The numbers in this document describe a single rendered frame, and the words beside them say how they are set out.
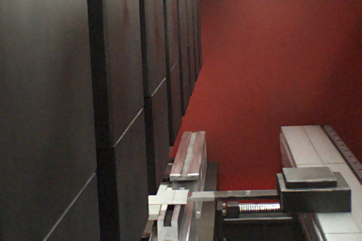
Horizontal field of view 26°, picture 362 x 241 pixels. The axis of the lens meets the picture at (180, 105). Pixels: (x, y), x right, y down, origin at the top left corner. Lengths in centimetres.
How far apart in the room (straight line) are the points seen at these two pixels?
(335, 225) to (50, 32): 94
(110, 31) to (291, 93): 172
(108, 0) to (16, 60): 18
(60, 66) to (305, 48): 184
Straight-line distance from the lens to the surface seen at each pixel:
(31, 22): 25
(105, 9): 40
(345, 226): 118
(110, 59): 40
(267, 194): 128
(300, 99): 212
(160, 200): 127
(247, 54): 210
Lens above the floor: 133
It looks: 8 degrees down
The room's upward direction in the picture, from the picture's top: 3 degrees counter-clockwise
